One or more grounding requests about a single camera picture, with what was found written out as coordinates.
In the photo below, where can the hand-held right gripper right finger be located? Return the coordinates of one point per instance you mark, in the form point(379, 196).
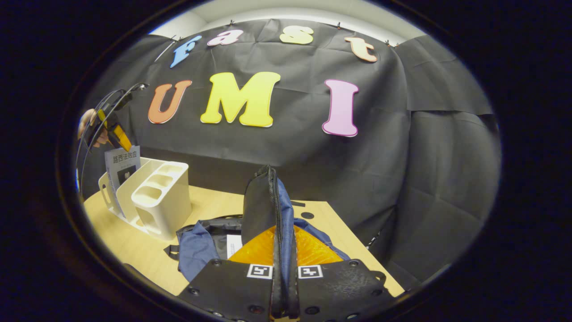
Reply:
point(339, 286)

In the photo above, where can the white cover book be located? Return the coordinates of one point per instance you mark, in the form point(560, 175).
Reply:
point(234, 246)

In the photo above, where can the white plastic bookshelf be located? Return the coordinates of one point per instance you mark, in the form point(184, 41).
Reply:
point(165, 210)

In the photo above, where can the grey-blue cover book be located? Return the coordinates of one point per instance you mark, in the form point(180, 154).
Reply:
point(117, 172)

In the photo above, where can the blue schoolbag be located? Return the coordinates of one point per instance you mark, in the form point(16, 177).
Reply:
point(196, 255)

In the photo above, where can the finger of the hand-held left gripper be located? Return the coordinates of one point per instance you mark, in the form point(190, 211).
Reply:
point(122, 137)

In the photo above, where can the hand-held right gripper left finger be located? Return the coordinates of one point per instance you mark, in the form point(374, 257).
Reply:
point(232, 286)

